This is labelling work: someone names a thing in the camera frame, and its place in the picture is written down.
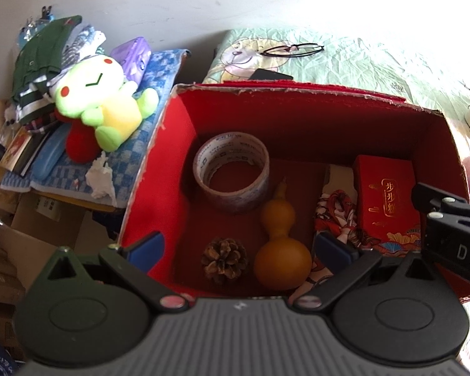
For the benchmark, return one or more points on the pale green bed sheet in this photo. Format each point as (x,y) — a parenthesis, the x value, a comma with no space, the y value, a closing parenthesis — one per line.
(351,62)

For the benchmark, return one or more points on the black phone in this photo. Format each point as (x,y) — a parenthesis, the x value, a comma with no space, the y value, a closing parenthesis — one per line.
(268,75)

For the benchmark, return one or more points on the blue glasses case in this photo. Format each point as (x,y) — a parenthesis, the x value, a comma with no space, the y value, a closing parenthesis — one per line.
(50,152)

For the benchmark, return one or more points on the red gift box gold print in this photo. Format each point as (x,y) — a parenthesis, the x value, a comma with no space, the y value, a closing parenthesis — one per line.
(386,216)

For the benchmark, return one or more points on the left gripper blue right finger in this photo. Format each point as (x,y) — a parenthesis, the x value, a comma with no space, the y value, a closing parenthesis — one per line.
(333,253)

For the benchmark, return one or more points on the wooden gourd ornament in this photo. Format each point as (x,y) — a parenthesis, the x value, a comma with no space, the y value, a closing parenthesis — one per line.
(282,263)

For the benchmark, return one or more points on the brown pine cone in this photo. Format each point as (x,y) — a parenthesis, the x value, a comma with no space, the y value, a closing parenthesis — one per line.
(224,260)

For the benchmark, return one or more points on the large red cardboard box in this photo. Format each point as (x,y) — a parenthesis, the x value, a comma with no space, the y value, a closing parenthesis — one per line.
(304,128)

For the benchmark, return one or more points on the printed packing tape roll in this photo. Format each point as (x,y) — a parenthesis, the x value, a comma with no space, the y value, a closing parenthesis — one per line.
(232,169)

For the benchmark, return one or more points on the black frame eyeglasses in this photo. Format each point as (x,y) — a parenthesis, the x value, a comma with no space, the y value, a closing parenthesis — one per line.
(298,50)

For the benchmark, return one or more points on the green folded garment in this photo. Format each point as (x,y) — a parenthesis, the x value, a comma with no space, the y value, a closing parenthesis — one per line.
(41,59)

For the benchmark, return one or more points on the brown cardboard box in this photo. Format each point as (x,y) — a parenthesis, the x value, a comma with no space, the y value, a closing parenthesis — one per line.
(59,223)

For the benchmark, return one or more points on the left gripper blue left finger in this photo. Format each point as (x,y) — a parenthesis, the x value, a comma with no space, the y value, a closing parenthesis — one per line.
(147,252)

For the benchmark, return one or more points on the purple tissue pack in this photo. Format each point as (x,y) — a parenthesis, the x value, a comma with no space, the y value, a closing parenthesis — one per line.
(133,56)

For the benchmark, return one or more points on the red plush toy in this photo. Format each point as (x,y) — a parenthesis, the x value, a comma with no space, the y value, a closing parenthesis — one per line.
(81,144)

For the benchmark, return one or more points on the crumpled white tissue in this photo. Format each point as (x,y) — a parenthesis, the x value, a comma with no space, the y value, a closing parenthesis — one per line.
(99,179)

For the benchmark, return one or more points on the blue checkered cloth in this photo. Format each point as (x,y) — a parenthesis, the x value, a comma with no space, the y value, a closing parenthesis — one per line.
(68,178)

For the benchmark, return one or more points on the green frog plush toy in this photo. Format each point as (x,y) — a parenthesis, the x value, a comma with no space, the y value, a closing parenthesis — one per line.
(96,91)

